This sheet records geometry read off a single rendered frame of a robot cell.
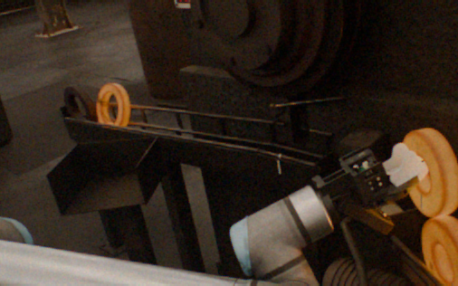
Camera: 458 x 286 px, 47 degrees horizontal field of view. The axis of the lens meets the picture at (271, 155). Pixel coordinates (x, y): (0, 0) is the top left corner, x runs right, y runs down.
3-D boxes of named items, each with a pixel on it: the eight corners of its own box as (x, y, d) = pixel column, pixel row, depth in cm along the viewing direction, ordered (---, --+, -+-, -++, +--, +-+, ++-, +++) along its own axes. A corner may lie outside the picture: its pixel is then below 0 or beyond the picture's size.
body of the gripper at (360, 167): (386, 160, 85) (320, 195, 85) (401, 200, 89) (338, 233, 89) (367, 142, 92) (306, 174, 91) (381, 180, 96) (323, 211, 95)
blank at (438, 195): (415, 118, 98) (397, 121, 97) (462, 142, 83) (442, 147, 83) (417, 193, 103) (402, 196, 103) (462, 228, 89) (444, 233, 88)
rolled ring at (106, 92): (101, 138, 202) (109, 138, 205) (127, 124, 190) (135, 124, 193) (92, 93, 205) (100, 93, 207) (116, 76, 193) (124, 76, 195)
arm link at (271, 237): (251, 278, 94) (226, 228, 95) (313, 245, 94) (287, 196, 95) (247, 283, 84) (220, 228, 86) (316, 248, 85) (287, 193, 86)
